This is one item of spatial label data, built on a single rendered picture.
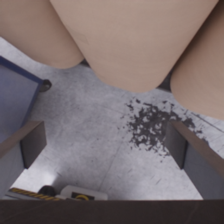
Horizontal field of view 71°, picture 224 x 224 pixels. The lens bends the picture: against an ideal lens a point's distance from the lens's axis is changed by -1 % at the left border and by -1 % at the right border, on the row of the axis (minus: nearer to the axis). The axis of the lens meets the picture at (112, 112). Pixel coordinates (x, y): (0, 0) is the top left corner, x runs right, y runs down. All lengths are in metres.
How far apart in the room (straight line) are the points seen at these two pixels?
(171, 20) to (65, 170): 1.02
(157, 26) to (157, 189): 0.94
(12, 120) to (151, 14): 1.01
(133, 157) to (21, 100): 0.79
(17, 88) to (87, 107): 0.45
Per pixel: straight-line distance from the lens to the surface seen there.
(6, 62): 0.86
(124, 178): 1.08
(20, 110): 1.13
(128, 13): 0.32
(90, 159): 1.09
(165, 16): 0.33
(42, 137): 0.17
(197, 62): 0.58
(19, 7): 0.60
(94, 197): 1.00
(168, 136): 0.16
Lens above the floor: 1.04
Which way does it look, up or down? 81 degrees down
